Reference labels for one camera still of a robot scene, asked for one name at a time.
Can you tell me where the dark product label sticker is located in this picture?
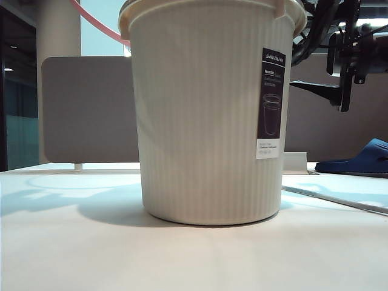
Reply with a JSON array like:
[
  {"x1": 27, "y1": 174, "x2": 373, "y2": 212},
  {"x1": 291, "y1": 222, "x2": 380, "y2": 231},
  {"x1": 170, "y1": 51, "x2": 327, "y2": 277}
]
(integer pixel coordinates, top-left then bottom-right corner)
[{"x1": 256, "y1": 47, "x2": 288, "y2": 160}]

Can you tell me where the white flat board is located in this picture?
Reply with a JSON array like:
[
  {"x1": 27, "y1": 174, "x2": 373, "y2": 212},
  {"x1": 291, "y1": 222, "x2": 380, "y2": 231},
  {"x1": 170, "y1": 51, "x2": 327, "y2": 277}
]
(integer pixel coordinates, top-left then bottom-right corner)
[{"x1": 281, "y1": 178, "x2": 388, "y2": 215}]

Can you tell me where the grey rounded divider panel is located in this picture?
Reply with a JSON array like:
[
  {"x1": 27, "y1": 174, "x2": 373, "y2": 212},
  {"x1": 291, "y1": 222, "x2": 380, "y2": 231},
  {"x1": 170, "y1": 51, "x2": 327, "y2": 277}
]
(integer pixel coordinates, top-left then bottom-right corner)
[{"x1": 41, "y1": 56, "x2": 142, "y2": 164}]

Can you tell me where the pink ring lid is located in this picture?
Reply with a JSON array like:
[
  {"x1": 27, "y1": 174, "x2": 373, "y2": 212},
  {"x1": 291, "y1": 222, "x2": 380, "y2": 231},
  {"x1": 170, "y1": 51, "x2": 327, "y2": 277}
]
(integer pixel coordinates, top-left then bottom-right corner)
[{"x1": 69, "y1": 0, "x2": 133, "y2": 47}]

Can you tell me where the brown desk divider panel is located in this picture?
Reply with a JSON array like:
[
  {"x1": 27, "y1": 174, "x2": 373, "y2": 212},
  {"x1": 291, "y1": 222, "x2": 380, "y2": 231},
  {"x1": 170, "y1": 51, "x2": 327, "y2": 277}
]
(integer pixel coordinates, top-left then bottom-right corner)
[{"x1": 283, "y1": 54, "x2": 388, "y2": 154}]

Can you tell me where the beige round column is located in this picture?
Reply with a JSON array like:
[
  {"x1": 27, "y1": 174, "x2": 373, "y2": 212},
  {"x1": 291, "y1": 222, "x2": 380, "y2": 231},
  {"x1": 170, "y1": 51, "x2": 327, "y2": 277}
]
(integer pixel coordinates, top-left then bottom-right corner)
[{"x1": 35, "y1": 0, "x2": 82, "y2": 166}]

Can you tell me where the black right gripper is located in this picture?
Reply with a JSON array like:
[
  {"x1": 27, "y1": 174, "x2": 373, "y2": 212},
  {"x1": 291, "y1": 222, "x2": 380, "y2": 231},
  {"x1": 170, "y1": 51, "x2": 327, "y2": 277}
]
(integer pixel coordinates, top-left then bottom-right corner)
[{"x1": 289, "y1": 0, "x2": 369, "y2": 113}]

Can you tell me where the navy blue slipper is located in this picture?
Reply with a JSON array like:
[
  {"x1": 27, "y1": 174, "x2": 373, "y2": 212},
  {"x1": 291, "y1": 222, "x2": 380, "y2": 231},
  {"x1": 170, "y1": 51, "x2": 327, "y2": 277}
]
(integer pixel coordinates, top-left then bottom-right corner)
[{"x1": 314, "y1": 138, "x2": 388, "y2": 179}]

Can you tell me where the dark framed glass partition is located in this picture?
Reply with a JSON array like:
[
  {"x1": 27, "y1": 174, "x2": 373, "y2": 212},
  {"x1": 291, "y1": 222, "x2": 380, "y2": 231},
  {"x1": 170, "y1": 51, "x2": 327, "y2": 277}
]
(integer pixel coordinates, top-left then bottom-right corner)
[{"x1": 0, "y1": 0, "x2": 39, "y2": 173}]

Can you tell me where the white ribbed trash can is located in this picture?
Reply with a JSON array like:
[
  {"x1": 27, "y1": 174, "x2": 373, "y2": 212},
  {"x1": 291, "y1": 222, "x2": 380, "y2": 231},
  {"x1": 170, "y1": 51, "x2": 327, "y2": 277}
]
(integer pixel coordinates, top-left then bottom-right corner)
[{"x1": 117, "y1": 0, "x2": 307, "y2": 227}]

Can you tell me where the white ceiling light strip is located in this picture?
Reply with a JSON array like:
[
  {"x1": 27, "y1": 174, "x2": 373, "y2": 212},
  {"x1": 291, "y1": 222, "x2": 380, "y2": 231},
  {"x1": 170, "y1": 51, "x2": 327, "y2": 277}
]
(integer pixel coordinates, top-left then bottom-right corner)
[{"x1": 338, "y1": 19, "x2": 388, "y2": 30}]

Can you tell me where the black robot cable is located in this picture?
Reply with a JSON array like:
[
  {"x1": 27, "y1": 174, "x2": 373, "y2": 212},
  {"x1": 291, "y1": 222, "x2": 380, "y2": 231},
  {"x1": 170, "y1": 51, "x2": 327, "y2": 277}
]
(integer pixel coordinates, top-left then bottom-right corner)
[{"x1": 290, "y1": 0, "x2": 337, "y2": 66}]

